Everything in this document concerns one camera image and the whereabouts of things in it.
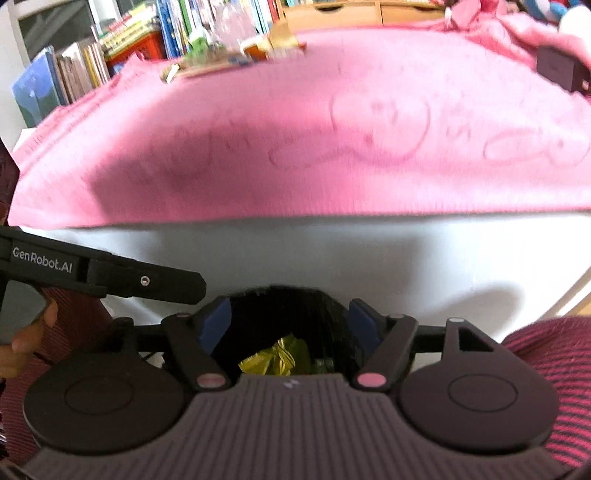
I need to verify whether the blue and white plush cat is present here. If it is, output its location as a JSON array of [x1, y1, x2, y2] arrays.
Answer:
[[519, 0, 591, 33]]

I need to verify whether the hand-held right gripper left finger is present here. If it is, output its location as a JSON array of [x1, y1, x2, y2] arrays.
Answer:
[[115, 298, 232, 392]]

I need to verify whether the large blue book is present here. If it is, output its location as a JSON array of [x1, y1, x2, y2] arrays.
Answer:
[[11, 46, 63, 127]]

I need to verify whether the group of thin upright books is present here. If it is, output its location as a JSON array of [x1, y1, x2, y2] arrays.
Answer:
[[54, 39, 112, 104]]

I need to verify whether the small black box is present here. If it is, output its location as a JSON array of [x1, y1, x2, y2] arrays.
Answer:
[[537, 45, 591, 94]]

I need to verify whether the orange biscuit wrapper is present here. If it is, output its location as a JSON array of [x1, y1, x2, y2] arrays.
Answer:
[[238, 39, 273, 63]]

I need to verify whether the wooden drawer organizer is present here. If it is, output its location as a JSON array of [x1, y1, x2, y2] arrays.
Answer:
[[281, 0, 446, 31]]

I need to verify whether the black trash bin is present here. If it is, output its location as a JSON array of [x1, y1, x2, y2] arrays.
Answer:
[[203, 286, 384, 381]]

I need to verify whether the pink printed towel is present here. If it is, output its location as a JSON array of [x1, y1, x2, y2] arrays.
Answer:
[[9, 14, 591, 229]]

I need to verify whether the person's left hand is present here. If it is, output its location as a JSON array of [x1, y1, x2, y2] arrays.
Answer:
[[0, 299, 59, 380]]

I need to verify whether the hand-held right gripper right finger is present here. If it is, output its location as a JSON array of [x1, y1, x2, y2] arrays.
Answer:
[[349, 299, 504, 392]]

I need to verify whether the row of colourful shelf books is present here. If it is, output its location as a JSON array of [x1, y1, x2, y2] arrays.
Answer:
[[154, 0, 289, 58]]

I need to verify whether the stack of flat books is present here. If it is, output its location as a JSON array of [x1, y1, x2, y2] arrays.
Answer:
[[95, 4, 162, 54]]

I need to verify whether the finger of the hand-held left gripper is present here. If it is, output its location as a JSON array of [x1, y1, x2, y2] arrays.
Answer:
[[88, 258, 207, 305]]

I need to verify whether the red plastic crate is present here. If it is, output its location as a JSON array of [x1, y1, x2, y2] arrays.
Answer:
[[105, 33, 166, 65]]

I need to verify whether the green bundle in clear wrap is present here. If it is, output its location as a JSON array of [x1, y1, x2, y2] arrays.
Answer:
[[184, 36, 220, 63]]

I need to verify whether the clear plastic bag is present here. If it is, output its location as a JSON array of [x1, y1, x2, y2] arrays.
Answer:
[[215, 4, 258, 47]]

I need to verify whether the light wooden frame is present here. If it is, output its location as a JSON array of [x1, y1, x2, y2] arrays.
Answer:
[[549, 277, 591, 319]]

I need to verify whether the gold foil bag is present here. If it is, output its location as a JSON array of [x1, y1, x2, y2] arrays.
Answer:
[[239, 335, 309, 376]]

